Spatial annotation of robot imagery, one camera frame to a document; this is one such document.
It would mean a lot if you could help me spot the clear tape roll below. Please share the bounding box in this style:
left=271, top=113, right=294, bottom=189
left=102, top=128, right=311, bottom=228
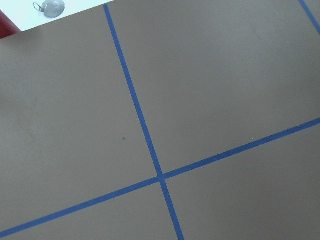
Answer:
left=32, top=0, right=66, bottom=19

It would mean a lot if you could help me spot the red cylinder tube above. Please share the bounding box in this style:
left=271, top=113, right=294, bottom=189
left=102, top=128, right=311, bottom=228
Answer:
left=0, top=10, right=21, bottom=39

